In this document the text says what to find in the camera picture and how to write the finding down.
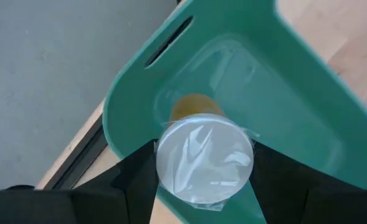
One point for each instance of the large amber pill bottle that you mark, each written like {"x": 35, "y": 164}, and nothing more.
{"x": 202, "y": 158}

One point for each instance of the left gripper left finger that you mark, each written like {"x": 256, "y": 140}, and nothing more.
{"x": 140, "y": 174}

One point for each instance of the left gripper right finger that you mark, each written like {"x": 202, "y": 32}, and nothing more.
{"x": 276, "y": 180}

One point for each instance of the black aluminium table frame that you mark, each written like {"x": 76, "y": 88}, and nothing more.
{"x": 77, "y": 155}

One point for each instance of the teal plastic bin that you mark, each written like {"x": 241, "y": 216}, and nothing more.
{"x": 264, "y": 93}

